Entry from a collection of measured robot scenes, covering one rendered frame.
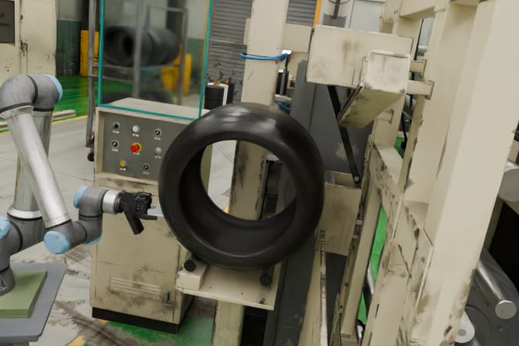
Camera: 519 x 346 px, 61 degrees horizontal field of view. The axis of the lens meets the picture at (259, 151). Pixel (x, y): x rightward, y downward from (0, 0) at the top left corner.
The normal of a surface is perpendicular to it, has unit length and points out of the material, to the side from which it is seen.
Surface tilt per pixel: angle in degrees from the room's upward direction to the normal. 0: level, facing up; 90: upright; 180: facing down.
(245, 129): 79
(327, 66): 90
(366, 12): 90
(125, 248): 90
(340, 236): 90
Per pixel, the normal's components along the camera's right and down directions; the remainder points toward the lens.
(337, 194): -0.13, 0.24
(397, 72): -0.08, -0.07
